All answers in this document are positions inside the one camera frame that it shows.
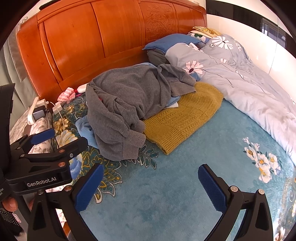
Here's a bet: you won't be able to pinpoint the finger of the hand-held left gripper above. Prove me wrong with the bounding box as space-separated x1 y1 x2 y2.
9 128 56 160
20 138 89 173

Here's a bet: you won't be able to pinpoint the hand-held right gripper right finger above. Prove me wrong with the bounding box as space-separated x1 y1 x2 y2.
198 164 274 241

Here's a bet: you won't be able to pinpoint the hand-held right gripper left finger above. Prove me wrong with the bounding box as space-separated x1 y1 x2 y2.
27 163 105 241

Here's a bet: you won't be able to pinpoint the grey sweatpants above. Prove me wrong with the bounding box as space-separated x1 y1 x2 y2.
85 64 197 161

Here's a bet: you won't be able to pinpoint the person's left hand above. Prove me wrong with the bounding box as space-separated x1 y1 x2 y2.
1 196 36 212

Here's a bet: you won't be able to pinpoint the floral bedside cloth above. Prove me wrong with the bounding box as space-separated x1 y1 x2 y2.
9 115 53 154

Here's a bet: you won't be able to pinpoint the grey charger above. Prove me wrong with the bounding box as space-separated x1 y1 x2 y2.
32 109 49 121

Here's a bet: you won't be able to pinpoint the white power strip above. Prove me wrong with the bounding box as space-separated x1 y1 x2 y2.
27 96 50 126

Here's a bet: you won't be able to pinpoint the pink white cloth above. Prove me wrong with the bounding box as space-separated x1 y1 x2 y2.
57 87 77 103

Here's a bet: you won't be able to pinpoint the teal floral blanket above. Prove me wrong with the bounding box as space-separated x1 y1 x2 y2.
52 93 296 241

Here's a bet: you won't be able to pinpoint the mustard knitted sweater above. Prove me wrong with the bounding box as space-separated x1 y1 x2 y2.
142 82 224 155

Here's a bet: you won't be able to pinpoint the grey hanging cloth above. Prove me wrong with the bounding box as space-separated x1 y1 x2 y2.
7 17 29 82

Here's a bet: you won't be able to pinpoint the light blue floral quilt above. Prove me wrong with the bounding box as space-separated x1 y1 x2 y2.
165 34 296 164

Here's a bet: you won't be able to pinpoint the orange wooden headboard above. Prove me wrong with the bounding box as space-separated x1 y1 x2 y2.
16 0 208 103

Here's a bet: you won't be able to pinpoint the dark grey pillow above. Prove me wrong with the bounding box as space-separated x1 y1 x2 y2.
147 50 170 65

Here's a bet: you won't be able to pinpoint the blue pillow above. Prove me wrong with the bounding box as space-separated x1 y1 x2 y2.
142 34 201 55

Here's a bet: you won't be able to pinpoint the white green-print pillow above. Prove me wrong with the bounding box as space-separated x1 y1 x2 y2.
187 32 212 44

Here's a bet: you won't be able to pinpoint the yellow patterned pillow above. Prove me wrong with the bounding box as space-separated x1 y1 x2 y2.
192 26 222 37

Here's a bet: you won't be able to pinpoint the white black glossy wardrobe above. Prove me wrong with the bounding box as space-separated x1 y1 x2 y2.
206 0 296 80

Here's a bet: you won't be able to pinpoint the black cable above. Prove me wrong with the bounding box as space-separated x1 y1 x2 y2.
47 109 59 152

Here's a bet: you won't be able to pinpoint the white cable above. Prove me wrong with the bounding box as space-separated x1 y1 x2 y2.
45 101 66 139

